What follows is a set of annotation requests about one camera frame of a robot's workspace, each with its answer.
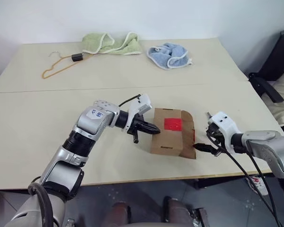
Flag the dark brown rounded shape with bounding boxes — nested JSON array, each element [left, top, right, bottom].
[[111, 201, 131, 224], [167, 197, 192, 223]]

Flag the red tape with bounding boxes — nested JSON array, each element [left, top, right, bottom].
[[164, 117, 183, 131]]

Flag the brown cardboard box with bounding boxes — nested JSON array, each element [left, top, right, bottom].
[[150, 107, 197, 159]]

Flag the green towel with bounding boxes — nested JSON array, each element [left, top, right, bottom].
[[81, 31, 142, 55]]

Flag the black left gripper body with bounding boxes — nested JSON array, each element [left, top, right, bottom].
[[127, 113, 147, 144]]

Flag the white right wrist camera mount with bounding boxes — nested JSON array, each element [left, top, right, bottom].
[[208, 112, 242, 152]]

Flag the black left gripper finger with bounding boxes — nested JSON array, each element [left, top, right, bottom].
[[142, 120, 160, 131], [142, 127, 161, 136]]

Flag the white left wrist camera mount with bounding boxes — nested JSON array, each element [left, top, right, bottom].
[[126, 94, 153, 131]]

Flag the thick black cable loop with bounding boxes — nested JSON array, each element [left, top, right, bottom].
[[27, 176, 55, 227]]

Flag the black office chair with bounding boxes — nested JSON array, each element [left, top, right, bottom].
[[248, 29, 284, 103]]

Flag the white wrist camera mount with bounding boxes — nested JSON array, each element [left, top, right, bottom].
[[208, 112, 242, 152], [126, 94, 153, 131]]

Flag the blue towel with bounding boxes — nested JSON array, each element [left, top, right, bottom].
[[146, 43, 193, 71]]

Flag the white and red shoe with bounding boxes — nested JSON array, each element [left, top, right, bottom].
[[245, 175, 268, 196]]

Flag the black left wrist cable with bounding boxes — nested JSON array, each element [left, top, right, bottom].
[[119, 94, 142, 106]]

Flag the gold wire hanger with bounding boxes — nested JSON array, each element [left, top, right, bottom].
[[42, 51, 88, 80]]

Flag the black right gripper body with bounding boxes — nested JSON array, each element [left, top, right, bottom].
[[205, 124, 225, 157]]

